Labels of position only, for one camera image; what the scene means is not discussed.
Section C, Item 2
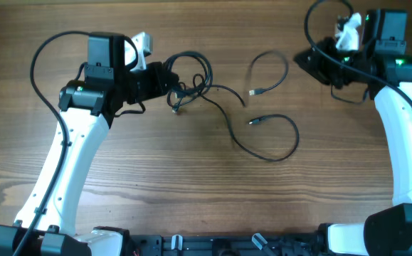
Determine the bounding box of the left camera black cable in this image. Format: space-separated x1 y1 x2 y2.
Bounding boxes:
11 30 91 256

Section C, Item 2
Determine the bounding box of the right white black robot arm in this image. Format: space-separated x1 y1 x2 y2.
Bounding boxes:
295 9 412 255

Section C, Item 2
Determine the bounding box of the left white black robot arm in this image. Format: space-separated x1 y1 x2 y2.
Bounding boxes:
0 32 178 255

